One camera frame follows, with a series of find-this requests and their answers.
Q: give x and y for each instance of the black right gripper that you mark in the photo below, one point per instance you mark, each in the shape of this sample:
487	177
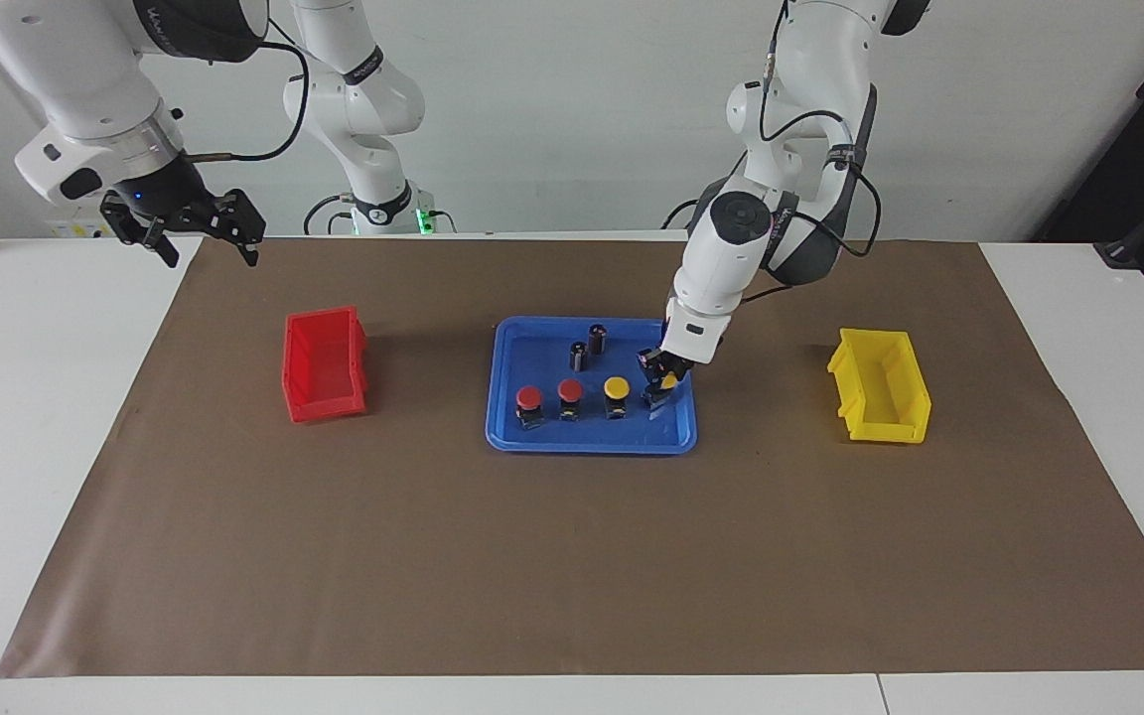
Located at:
167	199

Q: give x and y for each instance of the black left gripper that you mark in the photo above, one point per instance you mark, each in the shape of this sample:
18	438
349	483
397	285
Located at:
666	359

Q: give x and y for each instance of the yellow push button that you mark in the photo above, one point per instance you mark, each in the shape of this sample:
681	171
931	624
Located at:
668	381
617	386

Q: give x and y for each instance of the red push button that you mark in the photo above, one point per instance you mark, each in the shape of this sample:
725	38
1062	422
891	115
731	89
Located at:
529	398
570	389

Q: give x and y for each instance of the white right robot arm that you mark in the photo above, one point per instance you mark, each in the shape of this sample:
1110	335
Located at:
85	79

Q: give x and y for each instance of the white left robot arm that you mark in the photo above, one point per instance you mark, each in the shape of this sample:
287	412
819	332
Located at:
731	248

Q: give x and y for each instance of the blue plastic tray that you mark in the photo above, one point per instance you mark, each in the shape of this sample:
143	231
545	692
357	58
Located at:
592	437

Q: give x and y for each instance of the black cylindrical capacitor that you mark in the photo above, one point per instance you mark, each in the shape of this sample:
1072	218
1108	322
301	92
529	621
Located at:
579	357
598	340

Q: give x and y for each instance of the white box yellow label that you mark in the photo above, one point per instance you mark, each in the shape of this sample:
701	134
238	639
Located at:
75	230

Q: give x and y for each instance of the red plastic bin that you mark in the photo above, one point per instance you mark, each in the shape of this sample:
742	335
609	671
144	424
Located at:
324	367

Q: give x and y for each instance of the yellow plastic bin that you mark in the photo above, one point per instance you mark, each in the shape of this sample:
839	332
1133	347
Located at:
880	387

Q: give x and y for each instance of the green lit base box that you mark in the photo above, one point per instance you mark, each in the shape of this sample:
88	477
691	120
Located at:
422	218

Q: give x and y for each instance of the brown paper table mat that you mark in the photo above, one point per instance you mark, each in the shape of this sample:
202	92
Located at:
433	556

